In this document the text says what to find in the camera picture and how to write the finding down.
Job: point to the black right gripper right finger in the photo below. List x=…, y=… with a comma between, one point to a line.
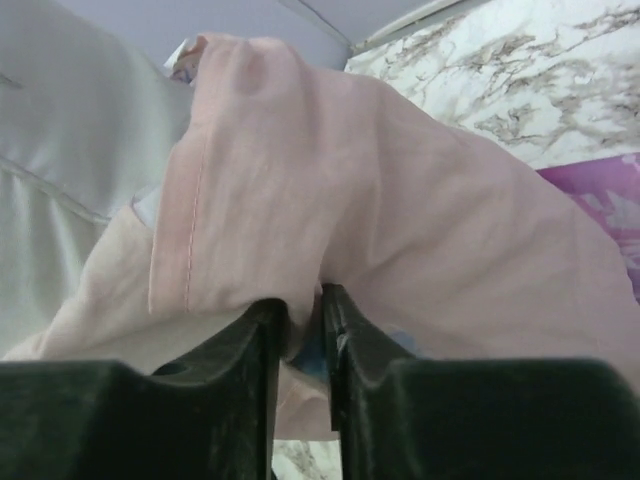
x=399, y=416

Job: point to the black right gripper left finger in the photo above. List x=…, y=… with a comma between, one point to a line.
x=208, y=414

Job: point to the pink snowflake pillowcase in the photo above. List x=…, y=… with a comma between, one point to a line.
x=290, y=177

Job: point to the white pillow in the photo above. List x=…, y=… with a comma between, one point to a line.
x=87, y=123

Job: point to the aluminium table edge rail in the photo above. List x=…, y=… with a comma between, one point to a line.
x=433, y=12

